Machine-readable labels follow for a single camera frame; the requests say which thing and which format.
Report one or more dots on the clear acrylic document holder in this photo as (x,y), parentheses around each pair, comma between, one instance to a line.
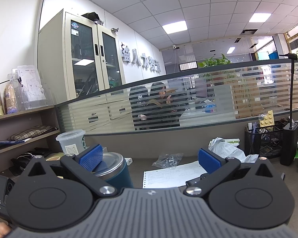
(31,90)

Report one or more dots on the person's hand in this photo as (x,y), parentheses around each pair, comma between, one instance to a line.
(4,230)

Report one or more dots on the seated person dark hair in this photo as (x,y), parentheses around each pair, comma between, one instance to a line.
(160,111)

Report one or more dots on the green potted plant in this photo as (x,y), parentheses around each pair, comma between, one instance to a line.
(214,62)

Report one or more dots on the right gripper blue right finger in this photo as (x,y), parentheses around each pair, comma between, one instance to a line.
(218,170)

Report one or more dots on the black mesh desk organizer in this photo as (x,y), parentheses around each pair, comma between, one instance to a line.
(265,141)

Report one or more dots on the bagged bread loaf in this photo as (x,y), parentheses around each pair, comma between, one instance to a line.
(11,100)

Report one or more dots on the crumpled white plastic bag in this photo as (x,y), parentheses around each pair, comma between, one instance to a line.
(229,148)

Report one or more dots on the brown wooden shelf unit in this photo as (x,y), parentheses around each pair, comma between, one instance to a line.
(15,154)

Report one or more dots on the clear bag of screws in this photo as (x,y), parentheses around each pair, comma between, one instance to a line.
(168,160)

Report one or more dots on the white perforated paper sheet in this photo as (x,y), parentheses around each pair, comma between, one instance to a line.
(172,177)

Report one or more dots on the black stand with pole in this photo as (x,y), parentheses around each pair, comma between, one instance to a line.
(290,131)

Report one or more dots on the beige metal glass-door cabinet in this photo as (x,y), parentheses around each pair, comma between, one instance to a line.
(80,62)

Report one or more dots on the black DAS device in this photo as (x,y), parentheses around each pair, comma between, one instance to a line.
(6,185)

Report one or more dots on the plaid folded cloth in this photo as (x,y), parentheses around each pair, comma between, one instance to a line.
(32,132)

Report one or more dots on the yellow toy brick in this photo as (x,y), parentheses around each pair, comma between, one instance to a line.
(266,120)

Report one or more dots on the clear plastic Starbucks cup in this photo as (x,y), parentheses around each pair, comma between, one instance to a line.
(72,142)

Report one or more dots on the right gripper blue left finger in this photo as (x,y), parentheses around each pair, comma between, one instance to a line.
(79,169)

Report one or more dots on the small white charger box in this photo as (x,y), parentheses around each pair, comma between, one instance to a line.
(128,161)

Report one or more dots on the frosted glass desk partition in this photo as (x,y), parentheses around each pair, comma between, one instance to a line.
(218,94)

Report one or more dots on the dark blue steel tumbler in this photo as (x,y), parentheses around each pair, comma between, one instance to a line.
(113,169)

